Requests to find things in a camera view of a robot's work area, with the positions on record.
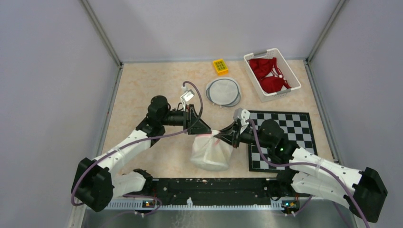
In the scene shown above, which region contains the white toothed cable strip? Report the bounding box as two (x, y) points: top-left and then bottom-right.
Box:
(105, 199), (284, 211)

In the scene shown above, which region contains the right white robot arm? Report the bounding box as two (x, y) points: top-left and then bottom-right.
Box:
(215, 119), (388, 223)

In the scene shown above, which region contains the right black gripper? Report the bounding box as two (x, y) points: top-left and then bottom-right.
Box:
(214, 120), (273, 149)

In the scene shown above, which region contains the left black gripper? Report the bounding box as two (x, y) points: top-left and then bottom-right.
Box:
(160, 103), (211, 134)

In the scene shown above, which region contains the yellow toy block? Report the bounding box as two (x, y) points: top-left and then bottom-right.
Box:
(212, 58), (229, 76)

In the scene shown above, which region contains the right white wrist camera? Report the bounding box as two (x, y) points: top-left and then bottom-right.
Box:
(233, 108), (250, 133)

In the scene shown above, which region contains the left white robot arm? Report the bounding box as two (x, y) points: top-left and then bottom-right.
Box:
(71, 95), (211, 212)

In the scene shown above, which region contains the red satin bra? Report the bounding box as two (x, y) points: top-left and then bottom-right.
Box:
(249, 57), (291, 94)

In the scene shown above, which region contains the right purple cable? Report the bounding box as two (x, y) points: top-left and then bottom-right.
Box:
(247, 119), (372, 228)

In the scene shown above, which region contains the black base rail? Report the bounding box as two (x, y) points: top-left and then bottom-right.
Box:
(131, 178), (304, 206)

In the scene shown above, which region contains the black white checkerboard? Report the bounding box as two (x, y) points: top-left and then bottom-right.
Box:
(247, 110), (317, 173)

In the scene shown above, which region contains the white plastic basket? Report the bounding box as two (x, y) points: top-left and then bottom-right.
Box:
(243, 48), (302, 102)

